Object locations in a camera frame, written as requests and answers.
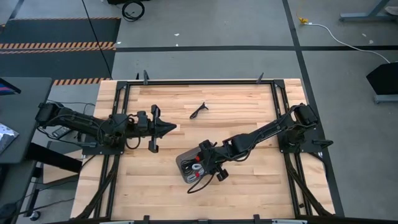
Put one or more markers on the grey translucent plastic bin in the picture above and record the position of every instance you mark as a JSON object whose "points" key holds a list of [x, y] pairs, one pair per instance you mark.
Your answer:
{"points": [[186, 154]]}

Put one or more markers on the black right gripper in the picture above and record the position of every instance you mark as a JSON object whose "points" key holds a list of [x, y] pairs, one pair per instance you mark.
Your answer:
{"points": [[213, 155]]}

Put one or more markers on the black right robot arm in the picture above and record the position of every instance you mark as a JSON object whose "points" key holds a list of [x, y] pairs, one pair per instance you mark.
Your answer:
{"points": [[248, 141]]}

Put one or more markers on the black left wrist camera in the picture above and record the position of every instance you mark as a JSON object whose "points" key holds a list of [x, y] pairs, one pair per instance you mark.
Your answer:
{"points": [[142, 120]]}

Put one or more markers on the black cabinet on grey base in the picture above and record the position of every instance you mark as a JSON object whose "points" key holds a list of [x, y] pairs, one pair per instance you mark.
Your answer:
{"points": [[384, 79]]}

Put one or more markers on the black desk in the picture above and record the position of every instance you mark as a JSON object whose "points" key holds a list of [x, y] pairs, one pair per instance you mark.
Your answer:
{"points": [[28, 109]]}

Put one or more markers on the black crossbeam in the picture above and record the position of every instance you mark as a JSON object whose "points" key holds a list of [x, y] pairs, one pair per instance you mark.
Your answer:
{"points": [[53, 157]]}

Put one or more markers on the black remote control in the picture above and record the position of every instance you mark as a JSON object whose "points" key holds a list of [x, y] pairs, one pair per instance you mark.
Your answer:
{"points": [[60, 132]]}

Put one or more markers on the dark monitor screen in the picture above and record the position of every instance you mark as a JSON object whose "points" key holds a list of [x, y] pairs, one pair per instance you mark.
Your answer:
{"points": [[7, 88]]}

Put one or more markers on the grey table leg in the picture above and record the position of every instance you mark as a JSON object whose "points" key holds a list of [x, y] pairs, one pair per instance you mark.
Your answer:
{"points": [[367, 15]]}

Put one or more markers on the printed magazine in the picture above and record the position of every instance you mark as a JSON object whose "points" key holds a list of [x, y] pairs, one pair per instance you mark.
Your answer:
{"points": [[6, 137]]}

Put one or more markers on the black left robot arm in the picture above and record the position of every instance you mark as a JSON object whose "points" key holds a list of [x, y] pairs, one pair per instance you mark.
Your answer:
{"points": [[77, 119]]}

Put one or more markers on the black hazard-striped floor mat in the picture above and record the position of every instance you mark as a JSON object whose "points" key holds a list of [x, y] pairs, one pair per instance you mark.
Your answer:
{"points": [[46, 31]]}

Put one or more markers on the black aluminium table frame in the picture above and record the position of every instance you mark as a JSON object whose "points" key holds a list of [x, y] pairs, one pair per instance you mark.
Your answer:
{"points": [[202, 82]]}

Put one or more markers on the black caster wheel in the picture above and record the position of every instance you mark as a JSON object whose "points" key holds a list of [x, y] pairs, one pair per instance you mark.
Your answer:
{"points": [[35, 215]]}

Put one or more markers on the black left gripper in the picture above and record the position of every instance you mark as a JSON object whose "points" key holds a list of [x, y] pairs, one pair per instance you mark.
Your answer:
{"points": [[154, 130]]}

